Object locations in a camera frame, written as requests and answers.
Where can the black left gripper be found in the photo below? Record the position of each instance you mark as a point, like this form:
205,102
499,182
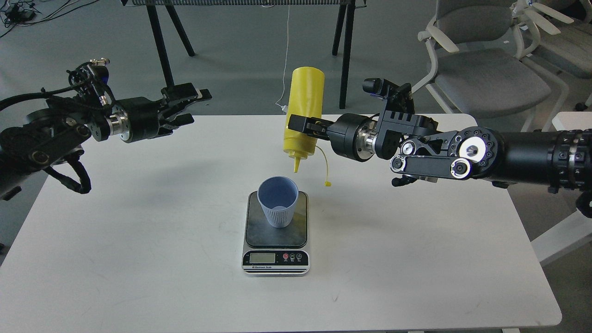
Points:
137,119

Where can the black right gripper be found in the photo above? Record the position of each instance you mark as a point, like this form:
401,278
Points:
348,134

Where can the yellow squeeze bottle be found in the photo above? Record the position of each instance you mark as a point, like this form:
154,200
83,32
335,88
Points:
306,99

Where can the blue ribbed plastic cup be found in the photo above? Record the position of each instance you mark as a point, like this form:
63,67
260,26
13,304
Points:
277,197

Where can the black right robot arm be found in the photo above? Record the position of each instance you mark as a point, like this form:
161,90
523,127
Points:
417,150

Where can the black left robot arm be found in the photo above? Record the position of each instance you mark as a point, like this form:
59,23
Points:
51,139

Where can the digital kitchen scale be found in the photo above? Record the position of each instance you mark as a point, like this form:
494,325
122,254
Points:
270,251

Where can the black trestle table background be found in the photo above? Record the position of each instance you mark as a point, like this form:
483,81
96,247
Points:
342,37

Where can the grey office chair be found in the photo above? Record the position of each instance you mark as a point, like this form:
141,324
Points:
559,39
486,83

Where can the white side table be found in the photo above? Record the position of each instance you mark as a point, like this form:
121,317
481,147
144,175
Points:
575,230

